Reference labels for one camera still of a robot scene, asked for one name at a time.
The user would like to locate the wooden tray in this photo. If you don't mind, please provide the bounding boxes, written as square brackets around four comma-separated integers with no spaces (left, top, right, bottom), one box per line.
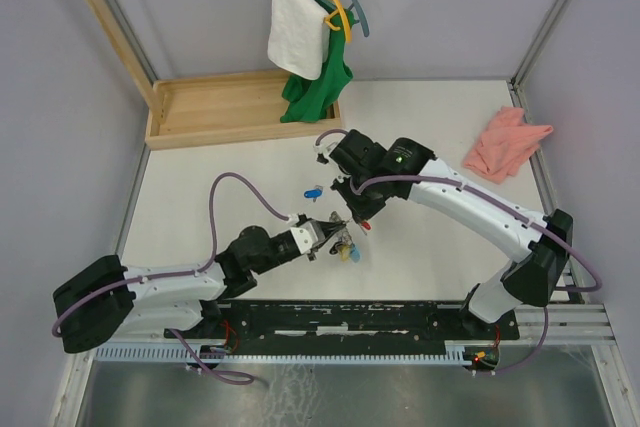
[145,70,343,150]

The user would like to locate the white slotted cable duct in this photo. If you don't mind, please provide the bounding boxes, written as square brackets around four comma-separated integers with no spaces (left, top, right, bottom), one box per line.
[93,342,471,367]

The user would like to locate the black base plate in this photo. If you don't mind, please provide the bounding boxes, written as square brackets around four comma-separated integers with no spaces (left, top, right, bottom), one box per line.
[181,299,520,355]

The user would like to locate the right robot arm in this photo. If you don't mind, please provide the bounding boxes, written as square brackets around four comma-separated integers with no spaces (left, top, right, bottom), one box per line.
[314,129,574,338]

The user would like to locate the key with blue tag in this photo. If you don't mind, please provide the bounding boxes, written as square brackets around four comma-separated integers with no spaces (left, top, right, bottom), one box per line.
[303,185,323,202]

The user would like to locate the green garment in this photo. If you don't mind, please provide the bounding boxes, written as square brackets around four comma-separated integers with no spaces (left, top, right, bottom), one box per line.
[280,11,353,123]

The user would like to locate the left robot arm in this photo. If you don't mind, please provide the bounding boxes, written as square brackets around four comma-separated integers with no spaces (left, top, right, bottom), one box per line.
[52,217,346,353]

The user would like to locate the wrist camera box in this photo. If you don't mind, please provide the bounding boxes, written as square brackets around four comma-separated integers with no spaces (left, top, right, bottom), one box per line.
[289,214,312,254]
[314,142,338,165]

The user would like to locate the white towel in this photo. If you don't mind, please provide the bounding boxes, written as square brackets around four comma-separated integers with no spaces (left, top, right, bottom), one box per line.
[267,0,330,80]

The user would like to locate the key with red tag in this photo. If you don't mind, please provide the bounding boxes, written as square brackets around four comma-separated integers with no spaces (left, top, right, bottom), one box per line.
[359,221,371,233]

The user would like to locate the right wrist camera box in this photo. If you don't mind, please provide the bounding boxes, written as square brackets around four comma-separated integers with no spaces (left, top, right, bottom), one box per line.
[314,142,338,165]

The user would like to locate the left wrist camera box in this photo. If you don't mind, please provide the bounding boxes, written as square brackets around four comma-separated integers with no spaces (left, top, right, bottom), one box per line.
[289,214,312,254]

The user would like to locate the pink cloth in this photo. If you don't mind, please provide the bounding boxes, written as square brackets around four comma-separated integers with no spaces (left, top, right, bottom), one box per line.
[462,106,554,184]

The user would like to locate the wooden rack post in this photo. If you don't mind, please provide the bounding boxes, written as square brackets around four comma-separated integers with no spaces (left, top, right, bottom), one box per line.
[85,0,166,123]

